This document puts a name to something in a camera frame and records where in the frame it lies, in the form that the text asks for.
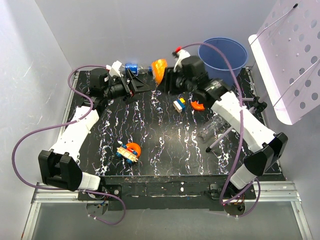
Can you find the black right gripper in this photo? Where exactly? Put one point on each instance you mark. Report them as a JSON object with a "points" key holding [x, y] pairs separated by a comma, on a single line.
{"points": [[168, 82]]}

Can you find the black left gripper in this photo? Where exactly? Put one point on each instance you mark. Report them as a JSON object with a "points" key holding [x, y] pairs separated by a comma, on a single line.
{"points": [[139, 87]]}

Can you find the orange juice bottle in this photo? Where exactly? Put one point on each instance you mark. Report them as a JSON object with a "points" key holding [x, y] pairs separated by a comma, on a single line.
{"points": [[158, 68]]}

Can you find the clear Pepsi bottle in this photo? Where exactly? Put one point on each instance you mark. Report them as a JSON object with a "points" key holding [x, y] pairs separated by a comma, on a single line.
{"points": [[137, 69]]}

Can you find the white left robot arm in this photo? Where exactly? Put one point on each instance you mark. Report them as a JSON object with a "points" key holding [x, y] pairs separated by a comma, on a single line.
{"points": [[58, 165]]}

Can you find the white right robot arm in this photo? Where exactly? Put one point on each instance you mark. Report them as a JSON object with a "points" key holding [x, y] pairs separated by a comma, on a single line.
{"points": [[266, 145]]}

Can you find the white blue yellow block stack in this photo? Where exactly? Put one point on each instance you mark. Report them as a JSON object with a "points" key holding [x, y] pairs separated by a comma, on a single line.
{"points": [[179, 105]]}

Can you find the orange curved toy piece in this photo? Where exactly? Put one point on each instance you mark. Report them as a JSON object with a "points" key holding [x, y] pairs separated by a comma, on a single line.
{"points": [[197, 106]]}

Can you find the clear bottle near tripod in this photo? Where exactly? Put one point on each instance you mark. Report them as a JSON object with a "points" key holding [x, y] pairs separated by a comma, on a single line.
{"points": [[207, 131]]}

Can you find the beige toy car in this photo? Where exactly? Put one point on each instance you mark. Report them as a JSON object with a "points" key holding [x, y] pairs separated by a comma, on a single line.
{"points": [[130, 155]]}

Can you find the white perforated panel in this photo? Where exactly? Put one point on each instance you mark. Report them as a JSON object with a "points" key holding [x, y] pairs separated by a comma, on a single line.
{"points": [[286, 49]]}

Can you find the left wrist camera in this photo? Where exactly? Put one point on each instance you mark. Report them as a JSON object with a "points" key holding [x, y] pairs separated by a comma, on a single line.
{"points": [[115, 68]]}

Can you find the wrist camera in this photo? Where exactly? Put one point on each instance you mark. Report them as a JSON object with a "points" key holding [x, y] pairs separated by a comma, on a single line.
{"points": [[179, 54], [115, 68]]}

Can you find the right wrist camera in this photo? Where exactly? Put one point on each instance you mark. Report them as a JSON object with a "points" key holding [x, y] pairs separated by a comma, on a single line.
{"points": [[179, 54]]}

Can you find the orange ring toy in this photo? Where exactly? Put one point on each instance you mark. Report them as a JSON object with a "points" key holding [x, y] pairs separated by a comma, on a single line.
{"points": [[134, 147]]}

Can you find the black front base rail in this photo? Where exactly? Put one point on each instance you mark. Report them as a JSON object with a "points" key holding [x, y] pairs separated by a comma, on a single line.
{"points": [[162, 192]]}

